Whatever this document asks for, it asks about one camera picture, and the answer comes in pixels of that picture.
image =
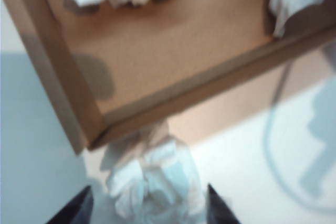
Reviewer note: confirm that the open brown cardboard box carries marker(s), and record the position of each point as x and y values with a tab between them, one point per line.
170	51

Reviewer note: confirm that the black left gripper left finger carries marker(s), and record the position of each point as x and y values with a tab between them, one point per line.
76	211

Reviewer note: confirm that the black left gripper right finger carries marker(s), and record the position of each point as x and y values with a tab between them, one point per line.
219	208

